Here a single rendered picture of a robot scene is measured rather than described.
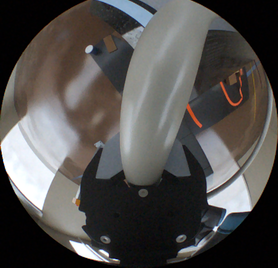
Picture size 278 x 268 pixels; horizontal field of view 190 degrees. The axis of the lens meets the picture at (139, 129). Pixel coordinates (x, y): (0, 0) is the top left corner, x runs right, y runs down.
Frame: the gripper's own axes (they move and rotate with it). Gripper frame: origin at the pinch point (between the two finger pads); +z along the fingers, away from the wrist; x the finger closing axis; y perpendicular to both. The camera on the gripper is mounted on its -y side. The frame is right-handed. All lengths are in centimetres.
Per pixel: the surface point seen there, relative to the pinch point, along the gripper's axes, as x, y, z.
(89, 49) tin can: -51, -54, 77
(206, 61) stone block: 18.9, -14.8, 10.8
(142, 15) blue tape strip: 1.4, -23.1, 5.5
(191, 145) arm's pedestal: 39, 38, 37
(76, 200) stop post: -75, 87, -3
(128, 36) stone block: -2.1, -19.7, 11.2
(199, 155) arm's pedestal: 40, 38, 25
